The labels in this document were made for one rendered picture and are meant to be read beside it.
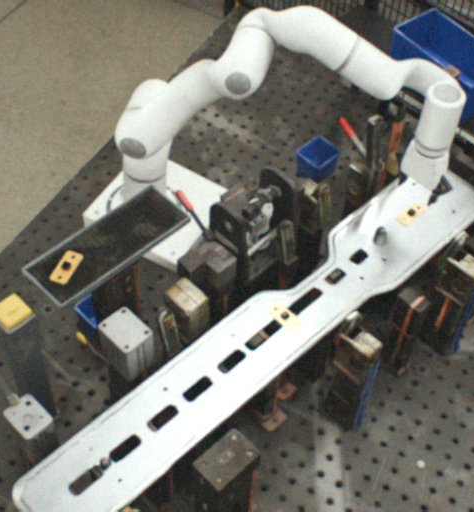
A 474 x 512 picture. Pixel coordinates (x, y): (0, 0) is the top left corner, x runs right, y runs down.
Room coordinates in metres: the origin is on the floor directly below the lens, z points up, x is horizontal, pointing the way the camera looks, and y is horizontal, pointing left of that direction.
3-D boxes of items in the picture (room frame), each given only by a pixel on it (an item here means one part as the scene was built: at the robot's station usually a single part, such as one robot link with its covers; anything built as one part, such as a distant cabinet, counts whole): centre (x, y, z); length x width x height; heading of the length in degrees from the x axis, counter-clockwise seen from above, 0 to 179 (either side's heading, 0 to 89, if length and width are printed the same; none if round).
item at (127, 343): (1.03, 0.23, 0.90); 0.13 x 0.10 x 0.41; 47
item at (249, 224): (1.37, -0.03, 0.94); 0.18 x 0.13 x 0.49; 137
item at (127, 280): (1.22, 0.29, 0.92); 0.10 x 0.08 x 0.45; 137
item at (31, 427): (0.84, 0.41, 0.88); 0.11 x 0.10 x 0.36; 47
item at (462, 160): (1.68, -0.62, 0.85); 0.12 x 0.03 x 0.30; 47
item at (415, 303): (1.24, -0.42, 0.84); 0.11 x 0.08 x 0.29; 47
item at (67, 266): (1.14, 0.37, 1.17); 0.08 x 0.04 x 0.01; 161
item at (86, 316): (1.30, 0.35, 0.74); 0.11 x 0.10 x 0.09; 137
